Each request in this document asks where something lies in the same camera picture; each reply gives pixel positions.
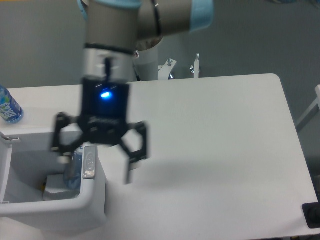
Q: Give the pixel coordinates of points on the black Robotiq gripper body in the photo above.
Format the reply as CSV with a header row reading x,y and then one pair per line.
x,y
104,104

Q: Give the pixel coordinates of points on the white paper carton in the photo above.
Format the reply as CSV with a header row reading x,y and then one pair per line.
x,y
57,190

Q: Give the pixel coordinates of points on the white pedestal base frame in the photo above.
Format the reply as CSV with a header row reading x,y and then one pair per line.
x,y
172,70

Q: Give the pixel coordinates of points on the blue labelled water bottle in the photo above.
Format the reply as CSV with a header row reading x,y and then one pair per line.
x,y
10,111

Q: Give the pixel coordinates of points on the crushed clear plastic bottle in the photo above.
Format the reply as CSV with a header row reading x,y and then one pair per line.
x,y
73,171

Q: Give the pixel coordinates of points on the black clamp at table edge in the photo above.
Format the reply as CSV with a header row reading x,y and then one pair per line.
x,y
312,214

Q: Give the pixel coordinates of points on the white frame at right edge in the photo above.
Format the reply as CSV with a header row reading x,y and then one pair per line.
x,y
310,112

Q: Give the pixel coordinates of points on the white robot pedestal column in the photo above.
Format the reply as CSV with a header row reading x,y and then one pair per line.
x,y
146,59

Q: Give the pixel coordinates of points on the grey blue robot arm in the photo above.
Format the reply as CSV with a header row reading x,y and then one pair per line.
x,y
113,30

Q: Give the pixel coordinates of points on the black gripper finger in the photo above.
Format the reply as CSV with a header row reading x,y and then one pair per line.
x,y
141,128
65,151

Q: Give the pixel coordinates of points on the white trash can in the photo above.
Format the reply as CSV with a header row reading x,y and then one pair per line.
x,y
32,187

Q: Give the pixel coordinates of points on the yellow trash in can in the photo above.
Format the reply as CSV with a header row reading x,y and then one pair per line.
x,y
43,187

